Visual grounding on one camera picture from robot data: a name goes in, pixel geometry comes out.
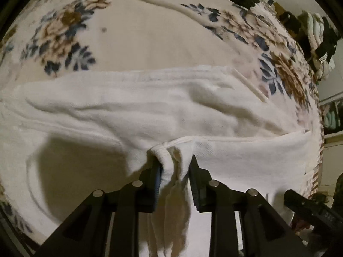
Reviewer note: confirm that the white towel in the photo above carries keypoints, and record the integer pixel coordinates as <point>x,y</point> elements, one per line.
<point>160,117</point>

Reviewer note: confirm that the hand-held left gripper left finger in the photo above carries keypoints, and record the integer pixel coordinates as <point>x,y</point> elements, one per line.
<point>156,182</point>

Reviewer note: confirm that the pile of folded clothes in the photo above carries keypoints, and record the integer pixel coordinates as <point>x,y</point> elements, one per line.
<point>317,32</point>

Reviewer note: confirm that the white shelf unit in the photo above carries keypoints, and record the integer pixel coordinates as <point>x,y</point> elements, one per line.
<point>331,117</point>

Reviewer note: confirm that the floral printed blanket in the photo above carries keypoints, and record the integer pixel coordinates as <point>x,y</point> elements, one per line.
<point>150,32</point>

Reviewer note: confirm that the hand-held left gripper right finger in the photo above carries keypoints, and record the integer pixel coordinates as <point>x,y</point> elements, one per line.
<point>195,182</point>

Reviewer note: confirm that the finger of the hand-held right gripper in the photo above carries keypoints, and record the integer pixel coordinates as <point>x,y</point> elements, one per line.
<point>305,206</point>

